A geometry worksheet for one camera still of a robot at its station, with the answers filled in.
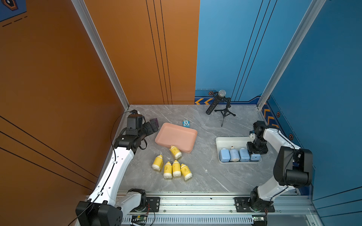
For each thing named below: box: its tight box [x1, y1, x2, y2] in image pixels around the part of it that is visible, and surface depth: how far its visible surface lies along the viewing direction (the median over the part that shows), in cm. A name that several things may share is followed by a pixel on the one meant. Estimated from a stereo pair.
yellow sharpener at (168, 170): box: [163, 161, 173, 179], surface depth 80 cm
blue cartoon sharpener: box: [182, 119, 190, 128], surface depth 108 cm
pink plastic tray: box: [154, 122, 198, 154], surface depth 102 cm
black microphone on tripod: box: [205, 89, 236, 127], surface depth 98 cm
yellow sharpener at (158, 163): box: [151, 154, 164, 172], surface depth 83 cm
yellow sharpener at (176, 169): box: [172, 159, 182, 178], surface depth 81 cm
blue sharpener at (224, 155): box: [218, 147, 231, 163], surface depth 86 cm
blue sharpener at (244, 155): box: [238, 147, 251, 162], surface depth 86 cm
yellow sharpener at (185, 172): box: [180, 163, 193, 181], surface depth 79 cm
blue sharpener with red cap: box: [229, 145, 240, 162], surface depth 85 cm
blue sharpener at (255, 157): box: [250, 153, 261, 161], surface depth 85 cm
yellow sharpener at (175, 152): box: [169, 145, 182, 160], surface depth 87 cm
